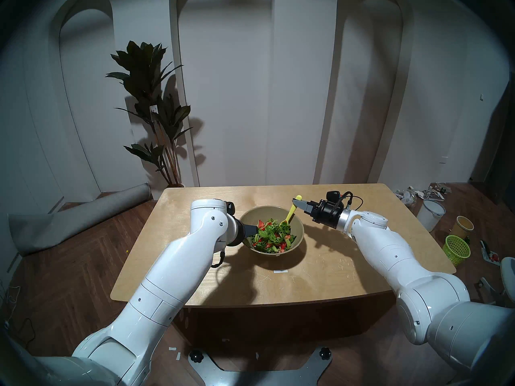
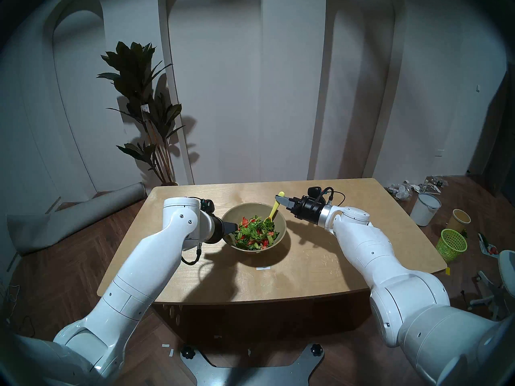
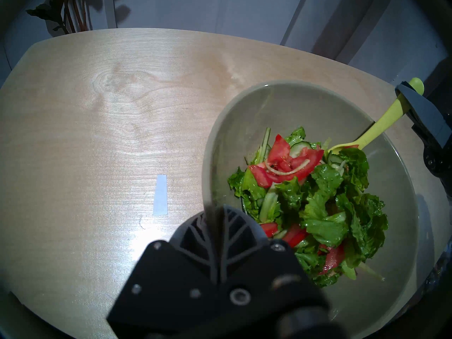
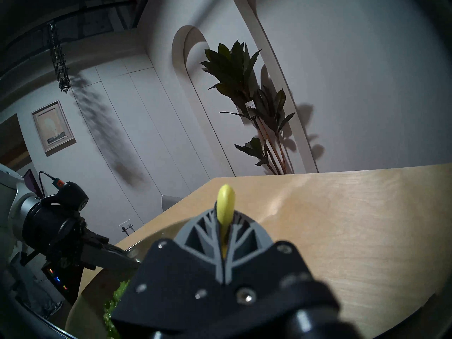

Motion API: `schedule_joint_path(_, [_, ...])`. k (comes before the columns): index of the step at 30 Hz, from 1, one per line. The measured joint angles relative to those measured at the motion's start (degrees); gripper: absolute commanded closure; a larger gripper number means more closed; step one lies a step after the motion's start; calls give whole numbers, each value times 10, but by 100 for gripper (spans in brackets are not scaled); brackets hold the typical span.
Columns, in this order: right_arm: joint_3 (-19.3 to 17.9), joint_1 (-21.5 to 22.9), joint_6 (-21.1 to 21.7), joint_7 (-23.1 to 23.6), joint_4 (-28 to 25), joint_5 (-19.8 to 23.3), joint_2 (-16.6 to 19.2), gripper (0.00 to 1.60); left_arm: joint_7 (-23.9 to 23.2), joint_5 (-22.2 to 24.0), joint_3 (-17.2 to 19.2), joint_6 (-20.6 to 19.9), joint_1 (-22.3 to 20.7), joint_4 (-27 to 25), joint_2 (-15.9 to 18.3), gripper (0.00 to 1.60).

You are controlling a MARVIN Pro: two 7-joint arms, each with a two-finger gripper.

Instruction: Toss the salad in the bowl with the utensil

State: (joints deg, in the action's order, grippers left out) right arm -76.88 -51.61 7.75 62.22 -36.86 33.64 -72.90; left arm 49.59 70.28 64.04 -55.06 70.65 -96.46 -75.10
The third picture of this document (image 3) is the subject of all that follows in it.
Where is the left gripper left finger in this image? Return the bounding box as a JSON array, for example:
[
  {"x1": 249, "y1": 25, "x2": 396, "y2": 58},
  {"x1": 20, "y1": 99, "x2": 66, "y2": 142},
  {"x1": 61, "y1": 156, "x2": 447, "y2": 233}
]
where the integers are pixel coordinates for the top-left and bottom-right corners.
[{"x1": 108, "y1": 205, "x2": 221, "y2": 330}]

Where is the yellow-green plastic spoon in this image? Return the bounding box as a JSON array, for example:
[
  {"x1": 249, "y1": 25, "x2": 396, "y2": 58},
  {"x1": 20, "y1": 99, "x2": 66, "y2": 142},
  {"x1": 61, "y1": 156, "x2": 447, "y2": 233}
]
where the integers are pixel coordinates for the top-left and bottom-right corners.
[{"x1": 328, "y1": 77, "x2": 425, "y2": 154}]

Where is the mixed green salad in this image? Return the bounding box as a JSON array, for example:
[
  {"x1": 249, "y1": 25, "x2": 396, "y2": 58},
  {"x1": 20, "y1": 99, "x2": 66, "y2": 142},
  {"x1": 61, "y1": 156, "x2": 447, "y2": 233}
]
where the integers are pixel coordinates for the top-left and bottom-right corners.
[{"x1": 228, "y1": 126, "x2": 389, "y2": 289}]

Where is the tall dark-leaved potted plant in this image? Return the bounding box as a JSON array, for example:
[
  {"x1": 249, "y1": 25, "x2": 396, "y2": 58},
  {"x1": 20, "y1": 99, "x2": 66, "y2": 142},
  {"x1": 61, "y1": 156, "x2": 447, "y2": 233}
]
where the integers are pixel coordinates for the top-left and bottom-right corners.
[{"x1": 26, "y1": 0, "x2": 103, "y2": 35}]

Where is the white tape strip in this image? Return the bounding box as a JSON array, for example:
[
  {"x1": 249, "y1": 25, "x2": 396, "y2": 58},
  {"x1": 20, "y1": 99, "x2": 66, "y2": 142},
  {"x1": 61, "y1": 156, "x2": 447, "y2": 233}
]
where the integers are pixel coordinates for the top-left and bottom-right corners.
[{"x1": 153, "y1": 174, "x2": 168, "y2": 216}]

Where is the beige salad bowl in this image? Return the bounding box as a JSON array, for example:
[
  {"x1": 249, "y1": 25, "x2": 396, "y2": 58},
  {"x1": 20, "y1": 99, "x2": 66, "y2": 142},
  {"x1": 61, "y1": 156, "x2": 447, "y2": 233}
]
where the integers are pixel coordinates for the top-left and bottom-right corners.
[{"x1": 202, "y1": 80, "x2": 421, "y2": 339}]

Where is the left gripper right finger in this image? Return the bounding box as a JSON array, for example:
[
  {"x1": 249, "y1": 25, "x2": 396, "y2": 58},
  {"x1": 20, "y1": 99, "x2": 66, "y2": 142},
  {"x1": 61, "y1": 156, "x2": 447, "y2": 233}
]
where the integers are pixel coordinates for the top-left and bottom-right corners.
[{"x1": 221, "y1": 205, "x2": 329, "y2": 321}]

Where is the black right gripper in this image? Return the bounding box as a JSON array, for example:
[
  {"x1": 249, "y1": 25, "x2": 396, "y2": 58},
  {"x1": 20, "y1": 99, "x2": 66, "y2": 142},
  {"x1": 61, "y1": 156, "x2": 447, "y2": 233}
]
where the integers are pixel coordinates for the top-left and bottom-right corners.
[{"x1": 395, "y1": 81, "x2": 452, "y2": 198}]

